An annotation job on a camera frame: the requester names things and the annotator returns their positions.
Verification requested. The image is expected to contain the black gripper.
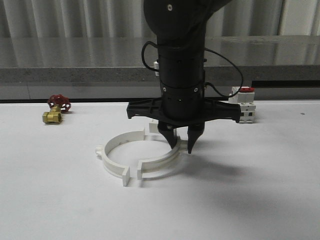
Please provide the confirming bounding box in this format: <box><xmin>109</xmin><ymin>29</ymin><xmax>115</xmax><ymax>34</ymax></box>
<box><xmin>126</xmin><ymin>48</ymin><xmax>241</xmax><ymax>154</ymax></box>

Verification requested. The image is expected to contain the white half pipe clamp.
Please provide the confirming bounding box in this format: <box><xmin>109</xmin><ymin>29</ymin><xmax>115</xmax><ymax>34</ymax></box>
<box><xmin>95</xmin><ymin>129</ymin><xmax>145</xmax><ymax>187</ymax></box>
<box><xmin>136</xmin><ymin>129</ymin><xmax>188</xmax><ymax>180</ymax></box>

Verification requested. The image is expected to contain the brass valve red handwheel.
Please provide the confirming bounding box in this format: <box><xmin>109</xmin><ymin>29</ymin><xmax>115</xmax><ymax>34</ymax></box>
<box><xmin>42</xmin><ymin>94</ymin><xmax>71</xmax><ymax>124</ymax></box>

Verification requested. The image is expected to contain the grey stone counter shelf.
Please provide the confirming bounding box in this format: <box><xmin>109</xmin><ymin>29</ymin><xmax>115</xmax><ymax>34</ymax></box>
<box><xmin>0</xmin><ymin>36</ymin><xmax>320</xmax><ymax>87</ymax></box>

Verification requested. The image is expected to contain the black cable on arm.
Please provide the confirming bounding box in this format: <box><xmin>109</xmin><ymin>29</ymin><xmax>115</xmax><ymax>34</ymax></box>
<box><xmin>141</xmin><ymin>40</ymin><xmax>245</xmax><ymax>97</ymax></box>

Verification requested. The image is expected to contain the white circuit breaker red switch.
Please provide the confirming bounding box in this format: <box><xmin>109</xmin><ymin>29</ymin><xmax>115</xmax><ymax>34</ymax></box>
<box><xmin>228</xmin><ymin>86</ymin><xmax>256</xmax><ymax>124</ymax></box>

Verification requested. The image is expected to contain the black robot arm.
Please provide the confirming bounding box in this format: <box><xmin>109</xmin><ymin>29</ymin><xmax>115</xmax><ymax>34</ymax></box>
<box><xmin>126</xmin><ymin>0</ymin><xmax>241</xmax><ymax>152</ymax></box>

